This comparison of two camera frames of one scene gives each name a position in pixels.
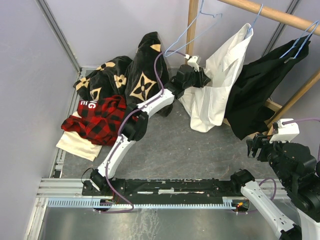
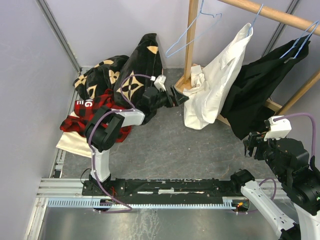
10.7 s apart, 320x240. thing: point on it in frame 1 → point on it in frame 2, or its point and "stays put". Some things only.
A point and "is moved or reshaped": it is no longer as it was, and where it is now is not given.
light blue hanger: x=254 y=21 stays put
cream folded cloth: x=74 y=143 stays put
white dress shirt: x=206 y=106 is moved or reshaped
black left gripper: x=203 y=80 → x=176 y=100
